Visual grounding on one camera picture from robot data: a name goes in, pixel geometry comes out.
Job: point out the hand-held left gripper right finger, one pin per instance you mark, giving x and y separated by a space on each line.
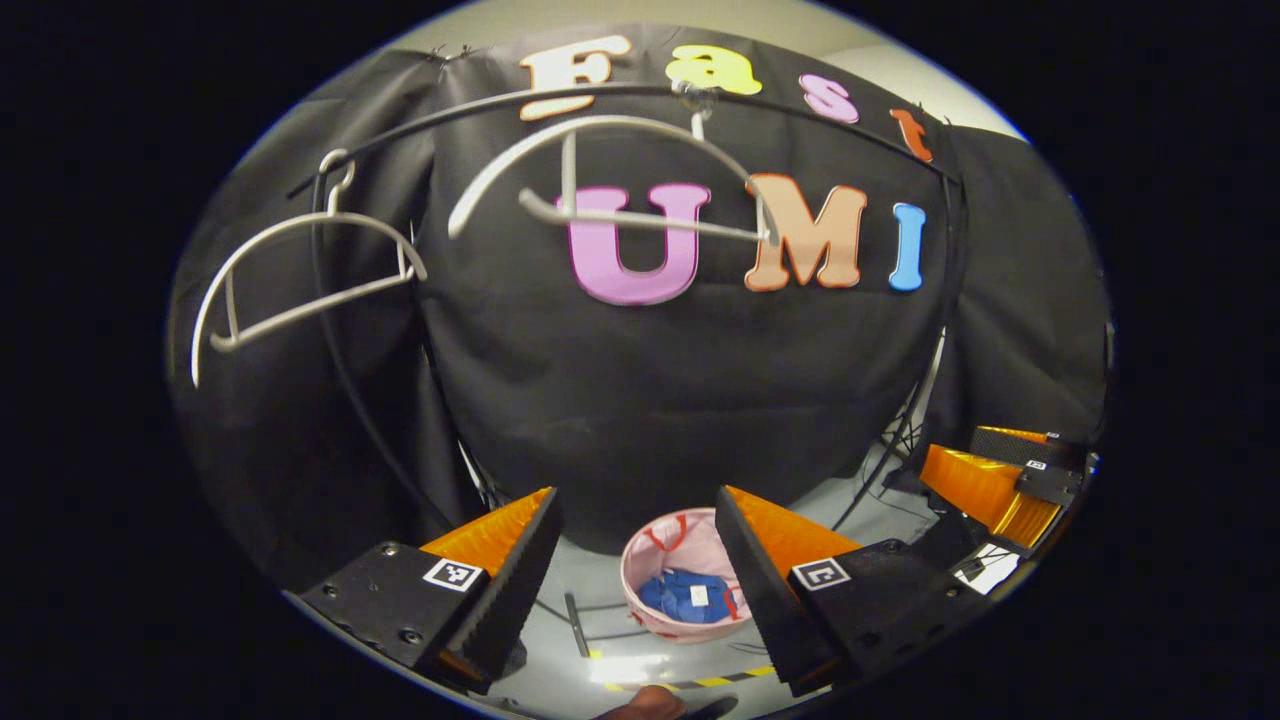
750 580

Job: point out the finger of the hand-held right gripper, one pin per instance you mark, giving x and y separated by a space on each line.
1045 485
1010 447

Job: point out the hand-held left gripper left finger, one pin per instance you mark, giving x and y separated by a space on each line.
520 580

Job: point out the pink laundry hamper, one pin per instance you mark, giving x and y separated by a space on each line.
640 560

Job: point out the black clothes rack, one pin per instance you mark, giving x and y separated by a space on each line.
330 330

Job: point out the white plastic hanger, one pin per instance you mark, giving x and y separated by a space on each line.
620 216
290 228

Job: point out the yellow black floor tape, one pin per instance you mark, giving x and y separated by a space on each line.
715 681

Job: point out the black backdrop cloth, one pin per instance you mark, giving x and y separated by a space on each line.
650 400

